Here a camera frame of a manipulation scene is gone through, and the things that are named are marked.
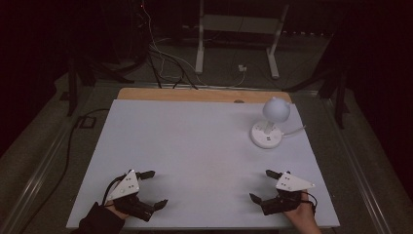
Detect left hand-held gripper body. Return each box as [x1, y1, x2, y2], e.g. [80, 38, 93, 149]
[106, 169, 156, 223]

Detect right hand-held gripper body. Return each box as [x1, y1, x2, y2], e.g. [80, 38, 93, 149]
[260, 172, 317, 216]

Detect person's right hand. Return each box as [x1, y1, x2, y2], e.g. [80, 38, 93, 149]
[282, 190, 319, 230]

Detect person's left hand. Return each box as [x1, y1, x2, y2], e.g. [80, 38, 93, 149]
[104, 200, 130, 221]

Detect white globe desk lamp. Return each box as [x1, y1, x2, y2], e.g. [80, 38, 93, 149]
[249, 96, 292, 150]

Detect white table mat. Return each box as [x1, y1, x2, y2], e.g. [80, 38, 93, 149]
[65, 98, 341, 230]

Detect black stand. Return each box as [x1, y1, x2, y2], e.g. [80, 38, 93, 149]
[65, 53, 136, 118]
[282, 32, 353, 130]

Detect white metal stand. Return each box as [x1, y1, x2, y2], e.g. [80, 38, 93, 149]
[195, 0, 290, 80]

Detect left hand-held gripper black cable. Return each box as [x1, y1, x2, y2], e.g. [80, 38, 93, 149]
[101, 174, 129, 207]

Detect hand-held gripper black cable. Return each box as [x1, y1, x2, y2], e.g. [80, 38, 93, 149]
[101, 174, 129, 207]
[299, 190, 319, 215]

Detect right hand-held gripper black cable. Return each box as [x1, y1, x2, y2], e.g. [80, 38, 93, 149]
[299, 190, 319, 215]

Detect white lamp cable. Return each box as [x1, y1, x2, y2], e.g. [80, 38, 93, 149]
[281, 125, 307, 137]

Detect long black floor cable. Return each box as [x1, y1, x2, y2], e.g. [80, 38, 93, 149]
[19, 107, 111, 234]

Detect metal floor rail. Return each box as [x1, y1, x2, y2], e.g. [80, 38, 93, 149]
[0, 125, 76, 234]
[319, 97, 395, 234]

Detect black floor cable bundle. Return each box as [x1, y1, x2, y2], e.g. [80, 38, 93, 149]
[146, 44, 200, 91]

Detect white floor cable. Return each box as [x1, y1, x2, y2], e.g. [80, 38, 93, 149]
[141, 0, 246, 89]

